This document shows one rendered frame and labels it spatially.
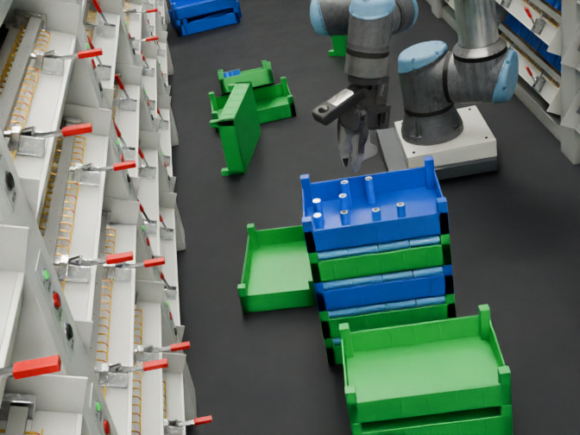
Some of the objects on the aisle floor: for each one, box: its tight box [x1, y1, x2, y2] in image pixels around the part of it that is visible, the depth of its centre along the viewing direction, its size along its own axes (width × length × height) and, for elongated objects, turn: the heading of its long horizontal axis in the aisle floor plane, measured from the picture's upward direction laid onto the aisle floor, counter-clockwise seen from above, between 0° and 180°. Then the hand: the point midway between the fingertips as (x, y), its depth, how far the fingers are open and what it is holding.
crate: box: [210, 81, 262, 176], centre depth 289 cm, size 8×30×20 cm, turn 6°
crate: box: [329, 35, 348, 56], centre depth 359 cm, size 8×30×20 cm, turn 167°
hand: (348, 164), depth 188 cm, fingers open, 3 cm apart
